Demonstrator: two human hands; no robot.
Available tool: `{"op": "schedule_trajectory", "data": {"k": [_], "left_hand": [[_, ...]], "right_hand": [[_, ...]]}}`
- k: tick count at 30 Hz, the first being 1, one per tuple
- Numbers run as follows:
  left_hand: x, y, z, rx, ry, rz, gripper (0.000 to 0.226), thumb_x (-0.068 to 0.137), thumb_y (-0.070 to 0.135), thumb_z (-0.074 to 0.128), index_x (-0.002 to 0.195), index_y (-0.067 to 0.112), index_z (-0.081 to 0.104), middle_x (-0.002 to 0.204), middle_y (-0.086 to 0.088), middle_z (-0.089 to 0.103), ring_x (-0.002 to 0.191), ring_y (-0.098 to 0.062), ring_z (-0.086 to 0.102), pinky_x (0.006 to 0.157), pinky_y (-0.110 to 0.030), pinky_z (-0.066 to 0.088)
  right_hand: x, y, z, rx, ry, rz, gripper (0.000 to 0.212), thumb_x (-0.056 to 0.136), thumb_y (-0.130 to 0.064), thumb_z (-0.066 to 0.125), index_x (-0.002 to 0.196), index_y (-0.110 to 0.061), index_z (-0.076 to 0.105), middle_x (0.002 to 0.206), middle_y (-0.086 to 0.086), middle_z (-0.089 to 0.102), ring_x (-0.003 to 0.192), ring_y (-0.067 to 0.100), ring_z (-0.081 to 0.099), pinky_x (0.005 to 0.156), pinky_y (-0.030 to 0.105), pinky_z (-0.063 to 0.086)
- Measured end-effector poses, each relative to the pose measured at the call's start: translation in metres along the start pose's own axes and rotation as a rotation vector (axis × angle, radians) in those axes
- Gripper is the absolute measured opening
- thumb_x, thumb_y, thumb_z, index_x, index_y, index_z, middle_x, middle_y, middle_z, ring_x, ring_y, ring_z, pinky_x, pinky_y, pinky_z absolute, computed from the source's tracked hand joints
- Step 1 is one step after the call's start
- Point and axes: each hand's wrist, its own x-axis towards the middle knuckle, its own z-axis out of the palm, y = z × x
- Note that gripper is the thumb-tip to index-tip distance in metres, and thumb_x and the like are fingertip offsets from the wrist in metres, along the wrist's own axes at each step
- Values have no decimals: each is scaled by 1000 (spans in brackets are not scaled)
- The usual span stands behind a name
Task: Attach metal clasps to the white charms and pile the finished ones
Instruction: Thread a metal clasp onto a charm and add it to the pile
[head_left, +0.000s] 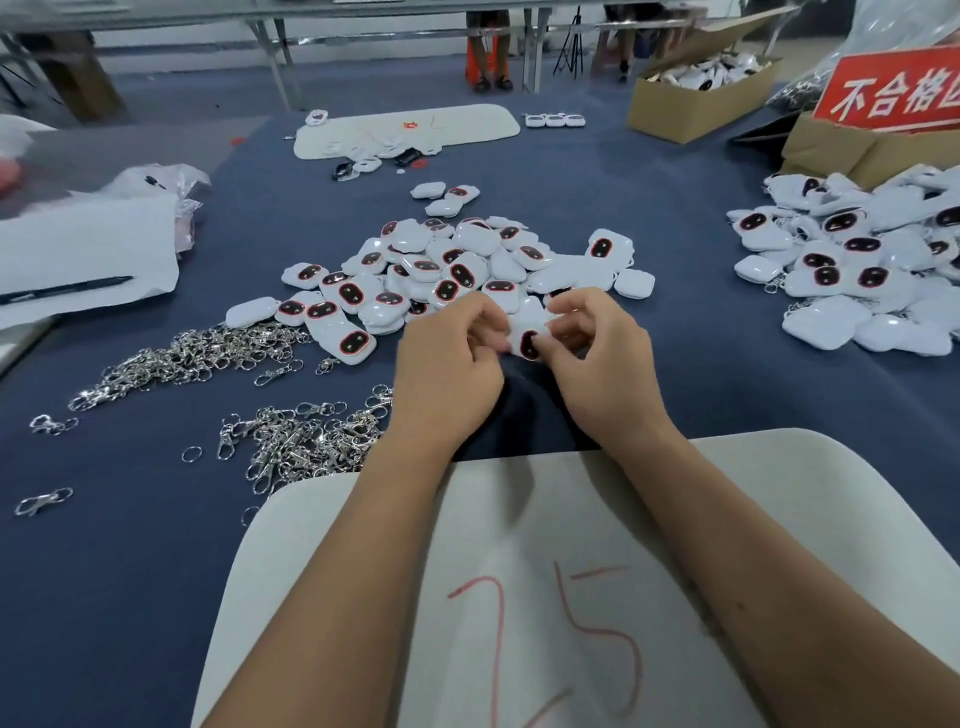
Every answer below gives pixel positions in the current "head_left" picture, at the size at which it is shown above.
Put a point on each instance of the black pen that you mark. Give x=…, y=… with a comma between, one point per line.
x=63, y=291

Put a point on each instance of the red sign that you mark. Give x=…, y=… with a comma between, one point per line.
x=893, y=90

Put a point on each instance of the flat brown cardboard box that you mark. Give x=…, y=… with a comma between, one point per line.
x=840, y=153

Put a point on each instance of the person's right forearm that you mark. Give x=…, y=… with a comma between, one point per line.
x=765, y=585

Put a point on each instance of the white plastic tag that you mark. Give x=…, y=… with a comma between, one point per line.
x=525, y=338

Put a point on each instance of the orange plastic stool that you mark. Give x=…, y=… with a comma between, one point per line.
x=483, y=53

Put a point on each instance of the person's left forearm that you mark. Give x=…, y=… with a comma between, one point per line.
x=323, y=600

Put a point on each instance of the long white foam board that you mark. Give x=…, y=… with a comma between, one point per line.
x=473, y=123

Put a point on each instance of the person's right hand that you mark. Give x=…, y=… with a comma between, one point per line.
x=608, y=383

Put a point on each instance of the small white plastic part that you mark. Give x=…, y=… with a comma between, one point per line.
x=576, y=120
x=555, y=120
x=536, y=120

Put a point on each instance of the large clear plastic bag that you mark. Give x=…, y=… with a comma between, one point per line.
x=908, y=23

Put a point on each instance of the white plastic bag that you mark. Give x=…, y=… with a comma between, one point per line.
x=18, y=135

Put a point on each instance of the white paper sheet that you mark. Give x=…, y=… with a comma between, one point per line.
x=83, y=245

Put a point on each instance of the black tripod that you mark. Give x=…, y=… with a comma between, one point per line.
x=570, y=45

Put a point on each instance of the orange bag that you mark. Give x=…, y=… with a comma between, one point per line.
x=9, y=177

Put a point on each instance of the person's left hand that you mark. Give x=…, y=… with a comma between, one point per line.
x=443, y=383

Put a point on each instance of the grey metal table frame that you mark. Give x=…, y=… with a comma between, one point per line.
x=225, y=15

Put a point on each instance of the open cardboard box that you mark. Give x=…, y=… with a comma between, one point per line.
x=686, y=117

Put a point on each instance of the white foam board red marks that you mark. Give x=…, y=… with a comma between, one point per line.
x=525, y=525

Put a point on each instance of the red plastic stool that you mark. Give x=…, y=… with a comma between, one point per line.
x=498, y=57

